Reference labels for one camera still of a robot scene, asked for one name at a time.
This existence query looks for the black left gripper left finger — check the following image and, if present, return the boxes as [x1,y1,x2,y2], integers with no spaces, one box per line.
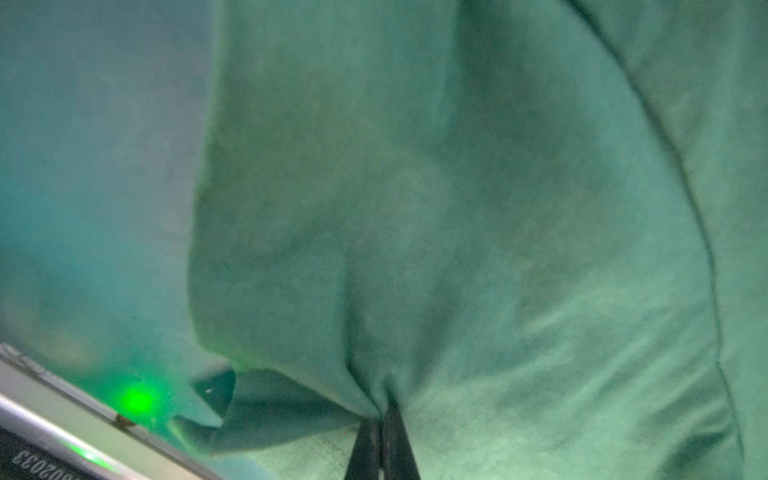
[343,420,382,480]

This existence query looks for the dark green t shirt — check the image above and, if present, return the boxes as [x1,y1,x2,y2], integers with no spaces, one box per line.
[171,1,767,479]

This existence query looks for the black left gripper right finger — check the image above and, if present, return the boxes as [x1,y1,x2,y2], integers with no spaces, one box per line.
[381,404,421,480]

